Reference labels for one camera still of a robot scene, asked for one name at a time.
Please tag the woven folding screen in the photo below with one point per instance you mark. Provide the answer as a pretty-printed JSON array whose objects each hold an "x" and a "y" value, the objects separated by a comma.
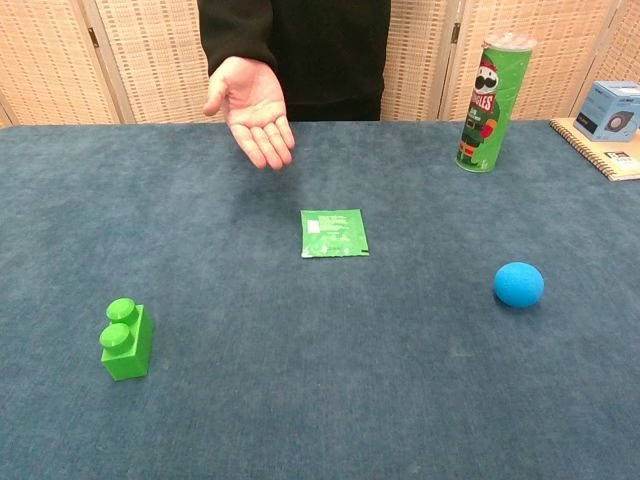
[{"x": 150, "y": 60}]

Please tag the blue velvet tablecloth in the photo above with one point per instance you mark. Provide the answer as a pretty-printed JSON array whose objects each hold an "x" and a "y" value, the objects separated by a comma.
[{"x": 320, "y": 320}]

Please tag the person's black clothed torso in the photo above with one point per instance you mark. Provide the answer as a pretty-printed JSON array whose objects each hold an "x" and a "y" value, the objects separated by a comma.
[{"x": 330, "y": 55}]

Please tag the green two-stud building block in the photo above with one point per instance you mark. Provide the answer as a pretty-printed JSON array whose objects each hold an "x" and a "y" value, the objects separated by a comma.
[{"x": 125, "y": 340}]

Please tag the light blue speaker box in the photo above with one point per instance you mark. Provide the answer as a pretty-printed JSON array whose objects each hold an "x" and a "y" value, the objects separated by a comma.
[{"x": 607, "y": 110}]

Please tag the green Pringles can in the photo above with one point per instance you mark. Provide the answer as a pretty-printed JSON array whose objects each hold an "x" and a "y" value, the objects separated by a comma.
[{"x": 492, "y": 105}]

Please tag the spiral bound kraft notebook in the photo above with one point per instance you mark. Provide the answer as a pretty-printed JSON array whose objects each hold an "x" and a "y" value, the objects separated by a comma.
[{"x": 607, "y": 152}]

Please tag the blue foam ball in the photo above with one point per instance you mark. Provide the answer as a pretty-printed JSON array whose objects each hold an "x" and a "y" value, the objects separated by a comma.
[{"x": 519, "y": 283}]

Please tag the green foil sachet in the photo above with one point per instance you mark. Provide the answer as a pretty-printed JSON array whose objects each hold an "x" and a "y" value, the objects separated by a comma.
[{"x": 334, "y": 233}]

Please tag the person's open bare hand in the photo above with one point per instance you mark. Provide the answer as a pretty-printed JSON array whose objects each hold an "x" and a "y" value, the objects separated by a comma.
[{"x": 255, "y": 107}]

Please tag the person's black sleeved forearm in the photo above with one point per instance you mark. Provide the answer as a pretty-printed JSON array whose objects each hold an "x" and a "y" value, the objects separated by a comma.
[{"x": 227, "y": 30}]

